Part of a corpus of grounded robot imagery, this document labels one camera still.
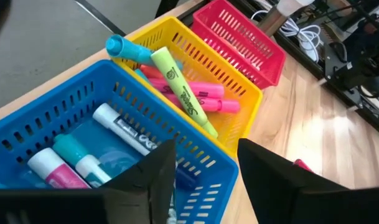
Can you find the blue plastic basket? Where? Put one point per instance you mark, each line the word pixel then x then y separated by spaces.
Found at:
pixel 68 90

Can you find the teal Expo marker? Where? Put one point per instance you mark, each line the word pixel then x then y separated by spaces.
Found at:
pixel 74 152

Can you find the black flat bar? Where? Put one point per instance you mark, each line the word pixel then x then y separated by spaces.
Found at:
pixel 165 6

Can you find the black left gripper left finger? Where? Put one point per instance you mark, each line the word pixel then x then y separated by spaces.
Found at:
pixel 83 207

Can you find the blue highlighter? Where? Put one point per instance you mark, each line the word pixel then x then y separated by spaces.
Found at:
pixel 130 49
pixel 141 75

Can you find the red plastic basket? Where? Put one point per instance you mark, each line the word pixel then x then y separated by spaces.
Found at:
pixel 239 37

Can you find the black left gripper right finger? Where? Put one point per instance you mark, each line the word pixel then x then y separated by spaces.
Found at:
pixel 301 202

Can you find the yellow plastic basket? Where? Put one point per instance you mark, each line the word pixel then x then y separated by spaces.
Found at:
pixel 208 59

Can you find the yellow highlighter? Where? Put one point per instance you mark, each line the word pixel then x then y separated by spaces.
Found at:
pixel 183 93

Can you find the white bulb lamp wooden base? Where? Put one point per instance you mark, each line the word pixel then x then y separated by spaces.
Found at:
pixel 276 15

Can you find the blue Expo marker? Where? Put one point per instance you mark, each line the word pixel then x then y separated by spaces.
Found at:
pixel 120 127

